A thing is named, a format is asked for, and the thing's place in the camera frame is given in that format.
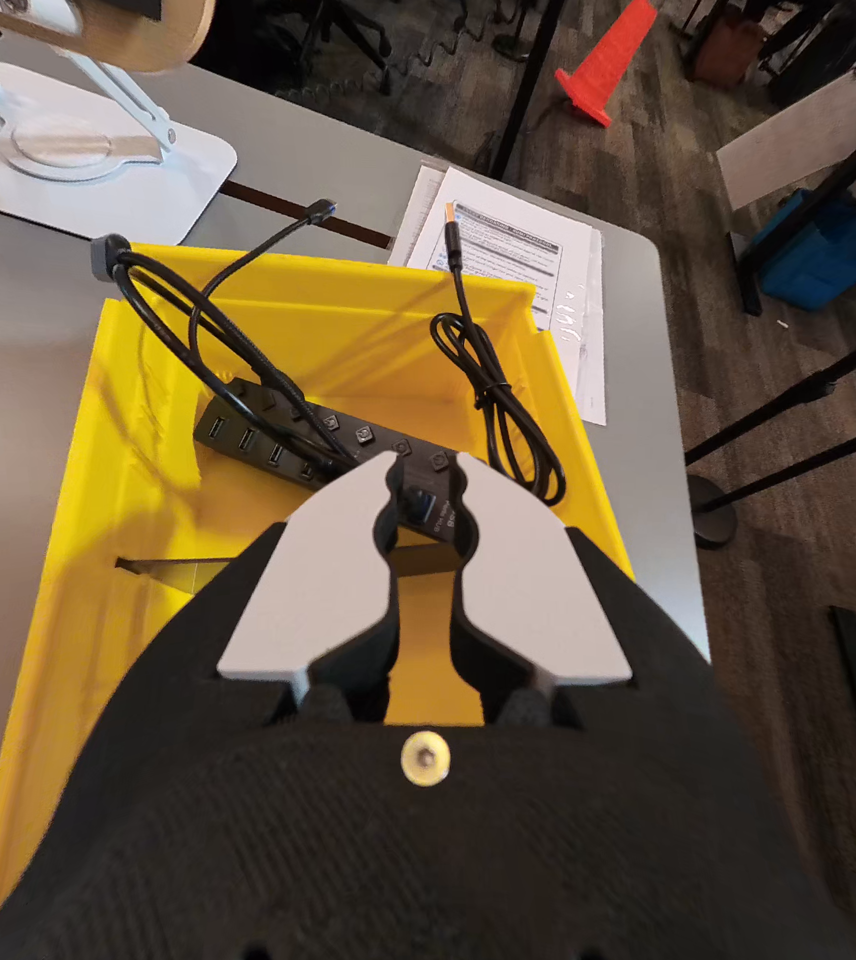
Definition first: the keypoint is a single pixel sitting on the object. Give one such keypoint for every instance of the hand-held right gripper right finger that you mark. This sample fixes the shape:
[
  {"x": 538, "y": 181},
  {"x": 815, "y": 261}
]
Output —
[{"x": 533, "y": 585}]

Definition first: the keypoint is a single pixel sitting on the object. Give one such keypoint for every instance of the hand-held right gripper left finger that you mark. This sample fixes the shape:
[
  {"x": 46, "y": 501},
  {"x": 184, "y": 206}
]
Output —
[{"x": 323, "y": 585}]

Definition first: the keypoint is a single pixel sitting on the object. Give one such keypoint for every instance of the black multi-port hub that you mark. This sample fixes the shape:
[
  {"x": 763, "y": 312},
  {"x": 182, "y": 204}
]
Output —
[{"x": 248, "y": 439}]

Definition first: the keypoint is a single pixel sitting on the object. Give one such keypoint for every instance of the yellow plastic bin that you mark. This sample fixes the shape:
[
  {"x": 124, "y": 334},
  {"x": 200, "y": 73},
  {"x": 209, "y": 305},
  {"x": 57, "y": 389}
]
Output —
[{"x": 135, "y": 420}]

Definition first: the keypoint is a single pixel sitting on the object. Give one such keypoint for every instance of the grey desk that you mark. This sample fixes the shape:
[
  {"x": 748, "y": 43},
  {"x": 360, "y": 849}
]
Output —
[{"x": 8, "y": 315}]

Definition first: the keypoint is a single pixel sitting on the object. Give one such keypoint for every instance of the black stand with round base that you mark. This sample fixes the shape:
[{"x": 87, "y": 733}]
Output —
[{"x": 713, "y": 514}]

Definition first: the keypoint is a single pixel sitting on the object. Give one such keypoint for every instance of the black stand pole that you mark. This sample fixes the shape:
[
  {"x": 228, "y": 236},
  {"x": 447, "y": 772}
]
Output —
[{"x": 795, "y": 394}]

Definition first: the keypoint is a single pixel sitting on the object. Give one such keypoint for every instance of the printed paper sheets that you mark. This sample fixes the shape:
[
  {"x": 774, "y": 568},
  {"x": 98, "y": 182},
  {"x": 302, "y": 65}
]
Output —
[{"x": 518, "y": 247}]

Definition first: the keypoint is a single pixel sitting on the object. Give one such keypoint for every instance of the blue plastic bin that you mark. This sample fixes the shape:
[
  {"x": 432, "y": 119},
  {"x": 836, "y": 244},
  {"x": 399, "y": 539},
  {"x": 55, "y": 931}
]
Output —
[{"x": 810, "y": 255}]

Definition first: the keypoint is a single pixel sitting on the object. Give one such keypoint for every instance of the white metal stand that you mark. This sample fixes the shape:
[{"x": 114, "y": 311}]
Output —
[{"x": 173, "y": 172}]

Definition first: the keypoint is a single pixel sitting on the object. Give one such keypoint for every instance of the black upright pole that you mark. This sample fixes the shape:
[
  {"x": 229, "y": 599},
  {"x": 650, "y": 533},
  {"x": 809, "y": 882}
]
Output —
[{"x": 529, "y": 82}]

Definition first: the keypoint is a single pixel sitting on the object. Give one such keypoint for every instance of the white board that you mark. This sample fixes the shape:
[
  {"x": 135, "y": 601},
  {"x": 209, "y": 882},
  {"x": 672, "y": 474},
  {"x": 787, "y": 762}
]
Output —
[{"x": 788, "y": 142}]

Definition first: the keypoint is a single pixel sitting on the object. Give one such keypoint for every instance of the orange traffic cone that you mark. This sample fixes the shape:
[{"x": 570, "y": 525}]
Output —
[{"x": 608, "y": 60}]

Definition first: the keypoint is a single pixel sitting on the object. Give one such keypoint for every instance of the black swivel chair base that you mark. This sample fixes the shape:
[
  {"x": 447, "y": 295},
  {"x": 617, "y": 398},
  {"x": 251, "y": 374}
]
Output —
[{"x": 345, "y": 30}]

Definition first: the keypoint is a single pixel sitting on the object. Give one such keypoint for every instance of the round wooden panel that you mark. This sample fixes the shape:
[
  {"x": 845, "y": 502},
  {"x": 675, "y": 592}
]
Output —
[{"x": 165, "y": 37}]

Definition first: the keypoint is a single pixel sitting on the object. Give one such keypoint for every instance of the brown bag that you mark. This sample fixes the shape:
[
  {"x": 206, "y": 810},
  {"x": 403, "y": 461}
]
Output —
[{"x": 728, "y": 45}]

